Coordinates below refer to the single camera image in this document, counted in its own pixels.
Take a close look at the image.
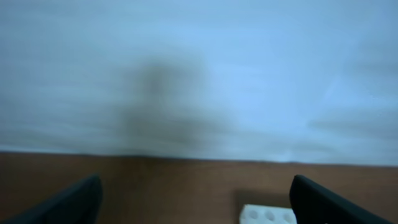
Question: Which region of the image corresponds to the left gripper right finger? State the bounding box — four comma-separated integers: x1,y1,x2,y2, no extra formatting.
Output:
289,174,395,224

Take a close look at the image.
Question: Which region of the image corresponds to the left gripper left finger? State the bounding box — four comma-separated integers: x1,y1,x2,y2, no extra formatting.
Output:
0,174,104,224

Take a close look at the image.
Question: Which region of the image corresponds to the white test tube rack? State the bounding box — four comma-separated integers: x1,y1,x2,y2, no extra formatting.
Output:
238,203,298,224

